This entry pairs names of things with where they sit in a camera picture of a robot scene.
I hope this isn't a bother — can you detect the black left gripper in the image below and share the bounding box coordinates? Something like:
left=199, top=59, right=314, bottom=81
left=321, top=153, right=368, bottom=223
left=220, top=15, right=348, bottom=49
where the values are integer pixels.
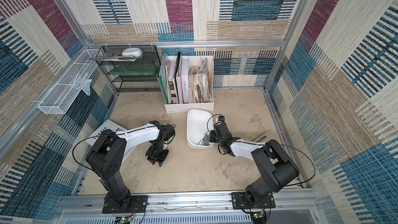
left=147, top=141, right=171, bottom=167

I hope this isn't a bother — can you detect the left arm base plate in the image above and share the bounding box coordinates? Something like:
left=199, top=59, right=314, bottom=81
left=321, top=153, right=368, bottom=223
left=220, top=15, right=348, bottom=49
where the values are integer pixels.
left=102, top=194, right=148, bottom=214

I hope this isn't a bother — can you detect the white wire wall basket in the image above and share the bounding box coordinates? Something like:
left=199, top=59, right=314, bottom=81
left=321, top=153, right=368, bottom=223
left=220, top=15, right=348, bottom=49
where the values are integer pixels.
left=38, top=49, right=97, bottom=115

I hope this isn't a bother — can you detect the steel nail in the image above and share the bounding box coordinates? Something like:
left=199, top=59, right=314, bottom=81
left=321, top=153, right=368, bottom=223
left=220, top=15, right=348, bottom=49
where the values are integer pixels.
left=197, top=132, right=210, bottom=146

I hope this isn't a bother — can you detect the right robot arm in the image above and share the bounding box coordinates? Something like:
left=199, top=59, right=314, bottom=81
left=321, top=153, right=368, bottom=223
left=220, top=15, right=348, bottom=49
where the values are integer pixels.
left=209, top=114, right=300, bottom=207

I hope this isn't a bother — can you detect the green folder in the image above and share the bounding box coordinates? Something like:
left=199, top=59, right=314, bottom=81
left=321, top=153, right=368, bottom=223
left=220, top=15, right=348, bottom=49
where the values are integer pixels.
left=157, top=54, right=169, bottom=104

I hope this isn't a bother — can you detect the white magazine on table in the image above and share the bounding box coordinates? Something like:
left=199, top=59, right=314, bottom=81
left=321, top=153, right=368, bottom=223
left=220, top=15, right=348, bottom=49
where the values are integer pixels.
left=85, top=119, right=126, bottom=146

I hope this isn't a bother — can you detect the black wire shelf rack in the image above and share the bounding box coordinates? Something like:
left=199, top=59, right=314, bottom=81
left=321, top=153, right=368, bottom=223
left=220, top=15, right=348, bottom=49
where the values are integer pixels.
left=94, top=45, right=161, bottom=93

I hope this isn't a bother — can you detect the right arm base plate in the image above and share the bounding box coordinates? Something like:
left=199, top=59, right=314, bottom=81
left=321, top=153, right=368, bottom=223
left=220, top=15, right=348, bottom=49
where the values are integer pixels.
left=230, top=191, right=276, bottom=210

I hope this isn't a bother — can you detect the white perforated file organizer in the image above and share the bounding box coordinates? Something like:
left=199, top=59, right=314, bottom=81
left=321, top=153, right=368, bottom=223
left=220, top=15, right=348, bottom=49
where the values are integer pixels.
left=165, top=52, right=215, bottom=113

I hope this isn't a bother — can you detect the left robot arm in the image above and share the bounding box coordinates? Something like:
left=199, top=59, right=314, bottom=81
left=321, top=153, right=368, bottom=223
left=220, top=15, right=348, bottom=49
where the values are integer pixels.
left=85, top=120, right=175, bottom=212

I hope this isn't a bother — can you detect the white plastic storage box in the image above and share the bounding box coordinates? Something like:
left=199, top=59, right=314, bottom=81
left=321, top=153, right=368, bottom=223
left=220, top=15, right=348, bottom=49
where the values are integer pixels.
left=187, top=109, right=214, bottom=149

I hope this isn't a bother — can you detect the white round device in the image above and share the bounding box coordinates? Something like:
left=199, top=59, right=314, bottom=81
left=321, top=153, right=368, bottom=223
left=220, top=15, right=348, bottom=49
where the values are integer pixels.
left=122, top=47, right=143, bottom=58

